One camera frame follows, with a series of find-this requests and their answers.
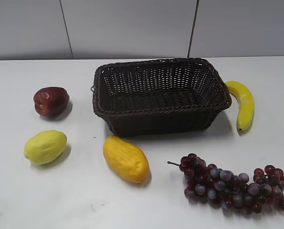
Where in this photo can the dark red apple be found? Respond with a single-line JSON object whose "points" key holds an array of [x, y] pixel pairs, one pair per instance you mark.
{"points": [[51, 101]]}

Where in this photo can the yellow banana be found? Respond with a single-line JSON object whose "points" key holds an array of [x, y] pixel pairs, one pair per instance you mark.
{"points": [[246, 103]]}

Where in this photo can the dark brown wicker basket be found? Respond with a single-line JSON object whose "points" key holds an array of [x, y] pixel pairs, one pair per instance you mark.
{"points": [[158, 96]]}

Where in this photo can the purple grape bunch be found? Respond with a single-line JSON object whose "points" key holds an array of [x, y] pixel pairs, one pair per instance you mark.
{"points": [[223, 188]]}

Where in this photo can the orange yellow mango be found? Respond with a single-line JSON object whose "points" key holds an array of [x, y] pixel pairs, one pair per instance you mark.
{"points": [[126, 159]]}

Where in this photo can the yellow green lemon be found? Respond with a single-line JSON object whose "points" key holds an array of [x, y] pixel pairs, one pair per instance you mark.
{"points": [[45, 147]]}

